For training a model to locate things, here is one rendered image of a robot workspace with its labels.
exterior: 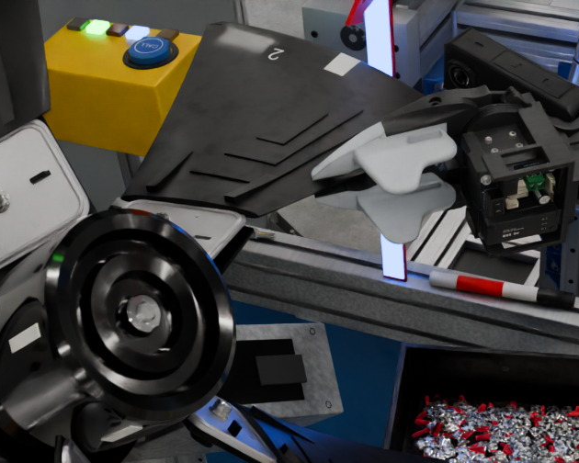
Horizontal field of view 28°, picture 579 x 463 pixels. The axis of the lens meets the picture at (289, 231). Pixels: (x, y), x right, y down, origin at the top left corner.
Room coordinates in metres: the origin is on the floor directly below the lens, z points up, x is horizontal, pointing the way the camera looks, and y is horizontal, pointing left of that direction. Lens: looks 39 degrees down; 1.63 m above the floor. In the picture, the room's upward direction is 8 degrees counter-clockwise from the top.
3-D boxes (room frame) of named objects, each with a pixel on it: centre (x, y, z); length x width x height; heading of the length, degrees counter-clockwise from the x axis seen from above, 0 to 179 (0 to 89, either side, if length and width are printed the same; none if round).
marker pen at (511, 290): (0.82, -0.20, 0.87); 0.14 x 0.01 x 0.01; 65
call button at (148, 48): (1.00, 0.11, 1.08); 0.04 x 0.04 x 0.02
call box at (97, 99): (1.02, 0.15, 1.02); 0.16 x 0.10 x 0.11; 60
